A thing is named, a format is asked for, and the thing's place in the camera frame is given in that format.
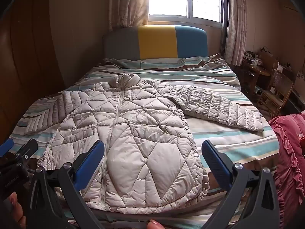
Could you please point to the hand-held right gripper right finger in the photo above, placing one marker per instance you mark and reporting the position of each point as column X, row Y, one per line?
column 215, row 164

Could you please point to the pink ruffled cloth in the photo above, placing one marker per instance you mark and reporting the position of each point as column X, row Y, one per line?
column 290, row 159

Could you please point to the window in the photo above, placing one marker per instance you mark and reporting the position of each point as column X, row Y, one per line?
column 171, row 0

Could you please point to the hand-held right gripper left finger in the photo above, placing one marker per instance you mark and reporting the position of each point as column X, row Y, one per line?
column 91, row 162

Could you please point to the clutter of small boxes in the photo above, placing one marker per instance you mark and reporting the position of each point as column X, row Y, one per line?
column 251, row 58

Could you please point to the striped bed cover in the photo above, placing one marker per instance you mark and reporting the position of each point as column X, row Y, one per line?
column 214, row 81

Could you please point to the beige patterned curtain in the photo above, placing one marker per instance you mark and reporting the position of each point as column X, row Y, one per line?
column 234, row 28
column 128, row 2

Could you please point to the person's right hand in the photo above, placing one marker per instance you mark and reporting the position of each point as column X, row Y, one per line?
column 155, row 225

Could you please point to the grey yellow blue headboard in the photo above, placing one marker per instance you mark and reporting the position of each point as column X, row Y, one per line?
column 157, row 41

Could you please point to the person's left hand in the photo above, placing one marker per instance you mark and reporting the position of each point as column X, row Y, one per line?
column 15, row 210

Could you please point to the brown wooden wardrobe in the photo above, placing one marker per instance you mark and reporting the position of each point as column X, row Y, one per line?
column 23, row 64

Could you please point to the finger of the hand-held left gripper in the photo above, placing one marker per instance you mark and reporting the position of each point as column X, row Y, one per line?
column 28, row 147
column 6, row 146

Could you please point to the beige quilted puffer jacket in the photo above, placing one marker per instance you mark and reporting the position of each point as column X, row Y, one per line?
column 143, row 136

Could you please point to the round wooden table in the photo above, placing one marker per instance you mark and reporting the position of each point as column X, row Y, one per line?
column 257, row 71

